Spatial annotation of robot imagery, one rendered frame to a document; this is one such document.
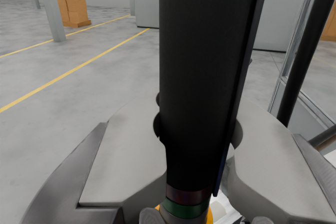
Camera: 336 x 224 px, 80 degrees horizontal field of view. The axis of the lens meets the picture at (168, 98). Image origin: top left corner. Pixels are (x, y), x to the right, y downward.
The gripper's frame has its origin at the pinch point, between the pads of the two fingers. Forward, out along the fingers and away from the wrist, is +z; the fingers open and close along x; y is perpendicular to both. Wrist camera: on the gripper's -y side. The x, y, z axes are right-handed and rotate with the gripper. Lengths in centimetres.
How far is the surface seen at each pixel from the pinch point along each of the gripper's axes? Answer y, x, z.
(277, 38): 118, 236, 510
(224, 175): 37.8, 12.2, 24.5
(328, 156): 26.8, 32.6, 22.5
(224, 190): 37.0, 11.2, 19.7
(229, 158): 36.6, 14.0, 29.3
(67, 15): 119, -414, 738
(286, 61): 41, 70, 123
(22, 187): 151, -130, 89
